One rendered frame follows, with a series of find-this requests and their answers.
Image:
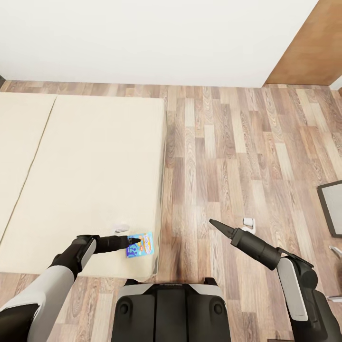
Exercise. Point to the desk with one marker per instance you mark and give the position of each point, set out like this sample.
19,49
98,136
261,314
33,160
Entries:
331,200

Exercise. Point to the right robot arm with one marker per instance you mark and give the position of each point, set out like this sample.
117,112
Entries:
310,314

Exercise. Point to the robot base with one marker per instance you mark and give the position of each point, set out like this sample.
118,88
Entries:
171,313

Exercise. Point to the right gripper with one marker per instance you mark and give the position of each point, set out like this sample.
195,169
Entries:
246,241

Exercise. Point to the board game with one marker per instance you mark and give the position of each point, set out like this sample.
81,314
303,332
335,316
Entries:
144,247

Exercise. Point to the bed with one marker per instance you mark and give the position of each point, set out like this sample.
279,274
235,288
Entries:
77,165

